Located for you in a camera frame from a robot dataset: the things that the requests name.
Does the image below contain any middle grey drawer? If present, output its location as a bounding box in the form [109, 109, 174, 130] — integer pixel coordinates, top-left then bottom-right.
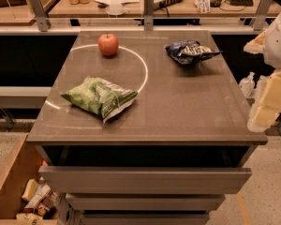
[66, 193, 225, 211]

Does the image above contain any metal bracket post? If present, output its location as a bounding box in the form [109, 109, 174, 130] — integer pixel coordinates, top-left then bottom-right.
[29, 0, 50, 32]
[143, 0, 154, 31]
[250, 0, 273, 31]

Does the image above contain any red apple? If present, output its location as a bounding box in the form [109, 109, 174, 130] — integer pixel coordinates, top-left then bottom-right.
[97, 33, 119, 56]

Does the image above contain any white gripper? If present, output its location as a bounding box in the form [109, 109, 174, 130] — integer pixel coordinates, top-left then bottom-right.
[244, 12, 281, 132]

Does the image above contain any grey drawer cabinet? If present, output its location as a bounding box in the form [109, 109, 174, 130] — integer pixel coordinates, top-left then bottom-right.
[27, 31, 267, 216]

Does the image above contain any blue chip bag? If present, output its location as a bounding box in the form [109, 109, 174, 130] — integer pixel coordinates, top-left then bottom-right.
[165, 39, 219, 66]

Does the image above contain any yellow snack packet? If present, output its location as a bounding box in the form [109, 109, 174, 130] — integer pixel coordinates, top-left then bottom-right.
[22, 179, 38, 202]

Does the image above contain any right metal bracket post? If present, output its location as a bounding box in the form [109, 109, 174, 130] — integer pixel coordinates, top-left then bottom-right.
[250, 0, 273, 31]

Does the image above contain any middle metal bracket post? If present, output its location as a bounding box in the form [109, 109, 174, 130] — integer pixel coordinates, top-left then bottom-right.
[143, 0, 154, 31]

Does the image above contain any clear sanitizer bottle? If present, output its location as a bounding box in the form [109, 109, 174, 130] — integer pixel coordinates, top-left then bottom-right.
[239, 72, 255, 98]

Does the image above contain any patterned white mug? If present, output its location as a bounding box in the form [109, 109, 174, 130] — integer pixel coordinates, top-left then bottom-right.
[194, 0, 210, 13]

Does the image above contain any grey power strip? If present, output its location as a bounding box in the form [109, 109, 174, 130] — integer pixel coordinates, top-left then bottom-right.
[154, 0, 184, 10]

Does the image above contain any green jalapeno chip bag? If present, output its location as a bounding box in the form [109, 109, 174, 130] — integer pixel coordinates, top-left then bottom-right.
[61, 77, 138, 123]

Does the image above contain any left metal bracket post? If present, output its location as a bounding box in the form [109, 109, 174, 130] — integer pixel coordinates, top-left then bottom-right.
[29, 0, 50, 32]

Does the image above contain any grey drawer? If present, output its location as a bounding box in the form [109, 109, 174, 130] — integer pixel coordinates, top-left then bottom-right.
[66, 193, 225, 211]
[81, 213, 209, 225]
[39, 166, 252, 195]

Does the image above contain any white striped snack box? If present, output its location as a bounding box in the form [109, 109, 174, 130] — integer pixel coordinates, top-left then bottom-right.
[23, 184, 51, 213]

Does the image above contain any top grey drawer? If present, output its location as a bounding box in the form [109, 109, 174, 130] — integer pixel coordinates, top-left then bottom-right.
[39, 166, 252, 195]

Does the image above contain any bottom grey drawer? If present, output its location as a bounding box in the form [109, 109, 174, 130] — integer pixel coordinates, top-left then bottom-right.
[81, 213, 209, 225]

